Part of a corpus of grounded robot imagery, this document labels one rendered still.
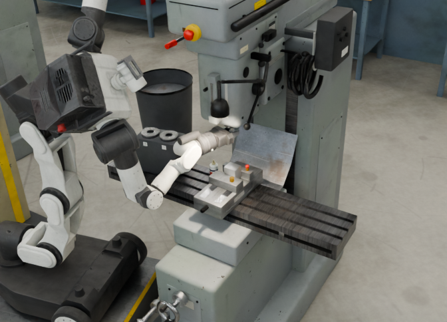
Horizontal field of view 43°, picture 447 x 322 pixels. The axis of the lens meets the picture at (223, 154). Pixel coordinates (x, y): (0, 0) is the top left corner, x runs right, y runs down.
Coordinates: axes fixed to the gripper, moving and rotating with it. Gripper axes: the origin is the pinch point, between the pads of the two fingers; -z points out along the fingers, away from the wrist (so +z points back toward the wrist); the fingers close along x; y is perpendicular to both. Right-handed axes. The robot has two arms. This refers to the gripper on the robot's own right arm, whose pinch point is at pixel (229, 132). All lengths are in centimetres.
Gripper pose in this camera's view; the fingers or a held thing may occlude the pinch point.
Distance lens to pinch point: 246.0
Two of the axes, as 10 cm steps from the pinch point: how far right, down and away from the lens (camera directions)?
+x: -6.5, -3.8, 6.6
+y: 0.2, 8.5, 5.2
